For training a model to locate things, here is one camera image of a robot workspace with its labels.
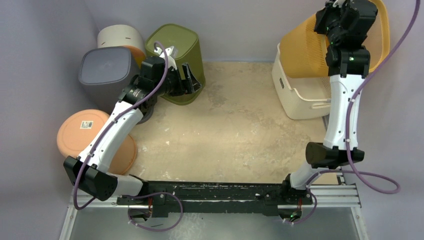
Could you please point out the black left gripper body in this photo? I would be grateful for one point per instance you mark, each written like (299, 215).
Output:
(172, 83)

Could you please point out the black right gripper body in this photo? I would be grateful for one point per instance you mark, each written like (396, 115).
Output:
(323, 18)

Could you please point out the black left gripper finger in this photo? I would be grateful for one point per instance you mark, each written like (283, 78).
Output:
(188, 75)
(190, 86)

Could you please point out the green slatted waste bin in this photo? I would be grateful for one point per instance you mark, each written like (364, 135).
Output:
(187, 44)

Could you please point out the grey slatted waste bin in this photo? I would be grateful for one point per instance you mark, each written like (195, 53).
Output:
(105, 72)

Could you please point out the yellow slatted waste bin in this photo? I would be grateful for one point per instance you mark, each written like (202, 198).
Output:
(307, 54)

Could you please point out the white perforated plastic basket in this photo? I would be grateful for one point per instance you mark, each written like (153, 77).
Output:
(301, 98)

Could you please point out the orange plastic bucket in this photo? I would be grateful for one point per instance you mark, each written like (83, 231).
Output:
(78, 131)

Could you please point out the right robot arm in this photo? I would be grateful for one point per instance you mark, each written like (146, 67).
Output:
(340, 145)

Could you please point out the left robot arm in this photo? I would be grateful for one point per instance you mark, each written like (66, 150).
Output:
(90, 170)

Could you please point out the cream drawer cabinet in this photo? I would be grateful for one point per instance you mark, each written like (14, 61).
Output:
(121, 35)

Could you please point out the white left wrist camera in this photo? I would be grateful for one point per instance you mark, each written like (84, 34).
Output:
(170, 53)

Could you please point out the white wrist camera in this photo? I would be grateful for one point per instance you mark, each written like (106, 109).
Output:
(170, 53)
(335, 3)

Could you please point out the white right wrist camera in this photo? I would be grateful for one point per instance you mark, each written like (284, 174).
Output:
(335, 3)

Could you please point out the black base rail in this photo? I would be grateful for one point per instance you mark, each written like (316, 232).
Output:
(268, 199)

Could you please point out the aluminium frame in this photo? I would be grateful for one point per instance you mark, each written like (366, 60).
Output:
(224, 148)

